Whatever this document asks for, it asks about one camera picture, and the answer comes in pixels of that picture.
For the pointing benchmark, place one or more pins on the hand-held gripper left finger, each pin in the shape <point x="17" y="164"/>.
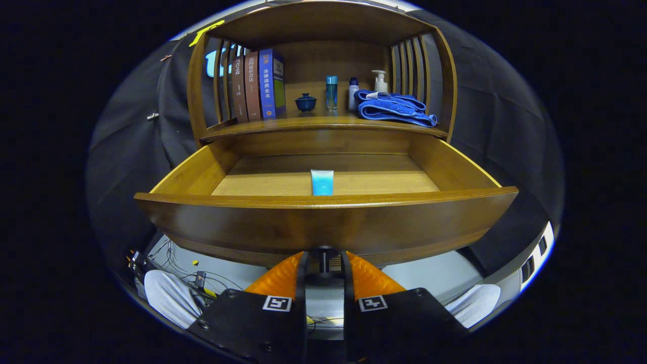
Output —
<point x="302" y="323"/>

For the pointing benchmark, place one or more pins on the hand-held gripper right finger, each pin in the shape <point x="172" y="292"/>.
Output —
<point x="349" y="323"/>

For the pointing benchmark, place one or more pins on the wooden drawer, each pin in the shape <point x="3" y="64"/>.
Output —
<point x="323" y="227"/>

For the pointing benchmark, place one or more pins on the blue cosmetic tube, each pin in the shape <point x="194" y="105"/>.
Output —
<point x="322" y="183"/>

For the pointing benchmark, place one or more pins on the wooden countertop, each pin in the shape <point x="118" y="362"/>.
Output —
<point x="313" y="123"/>

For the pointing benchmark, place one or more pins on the wooden cabinet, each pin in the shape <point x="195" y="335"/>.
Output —
<point x="323" y="60"/>

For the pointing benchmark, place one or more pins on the person's right leg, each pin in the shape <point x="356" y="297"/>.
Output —
<point x="477" y="303"/>

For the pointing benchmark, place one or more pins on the person's leg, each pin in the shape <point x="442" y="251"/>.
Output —
<point x="169" y="298"/>
<point x="477" y="303"/>

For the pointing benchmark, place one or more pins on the person's left leg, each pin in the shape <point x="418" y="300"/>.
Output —
<point x="169" y="298"/>

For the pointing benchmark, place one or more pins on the white device with dark slots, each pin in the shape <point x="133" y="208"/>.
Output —
<point x="536" y="255"/>

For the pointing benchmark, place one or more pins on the folded blue towel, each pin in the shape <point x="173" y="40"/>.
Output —
<point x="389" y="108"/>

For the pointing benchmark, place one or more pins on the blue lidded teacup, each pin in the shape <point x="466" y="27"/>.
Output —
<point x="306" y="103"/>

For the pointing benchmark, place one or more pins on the small white bottle blue cap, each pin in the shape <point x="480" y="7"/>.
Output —
<point x="353" y="96"/>

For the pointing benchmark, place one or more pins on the blue glass bottle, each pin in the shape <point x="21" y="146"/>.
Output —
<point x="331" y="93"/>

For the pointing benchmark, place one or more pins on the reddish brown book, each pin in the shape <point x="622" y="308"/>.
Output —
<point x="252" y="88"/>

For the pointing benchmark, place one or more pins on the blue book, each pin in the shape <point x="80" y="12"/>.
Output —
<point x="267" y="86"/>

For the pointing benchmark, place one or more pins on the dark brown book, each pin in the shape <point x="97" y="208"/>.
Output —
<point x="239" y="91"/>

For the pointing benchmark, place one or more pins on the white pump bottle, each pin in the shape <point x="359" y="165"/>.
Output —
<point x="380" y="83"/>

